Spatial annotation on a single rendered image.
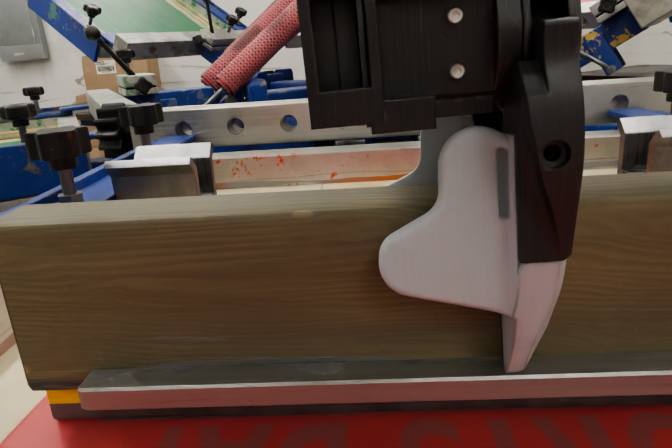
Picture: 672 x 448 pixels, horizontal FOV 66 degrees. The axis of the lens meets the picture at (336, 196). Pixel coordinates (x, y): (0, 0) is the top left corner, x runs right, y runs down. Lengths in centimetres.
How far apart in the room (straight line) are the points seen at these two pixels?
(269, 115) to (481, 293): 51
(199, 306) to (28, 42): 507
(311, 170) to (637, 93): 41
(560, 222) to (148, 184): 35
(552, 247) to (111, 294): 16
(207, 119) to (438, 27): 54
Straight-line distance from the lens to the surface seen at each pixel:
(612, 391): 23
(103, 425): 27
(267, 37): 107
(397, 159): 60
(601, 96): 72
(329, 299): 20
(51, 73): 530
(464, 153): 17
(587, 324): 22
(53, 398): 28
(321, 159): 60
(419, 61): 16
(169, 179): 45
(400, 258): 18
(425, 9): 17
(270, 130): 67
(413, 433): 24
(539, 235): 17
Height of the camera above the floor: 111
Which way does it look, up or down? 16 degrees down
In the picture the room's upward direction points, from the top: 4 degrees counter-clockwise
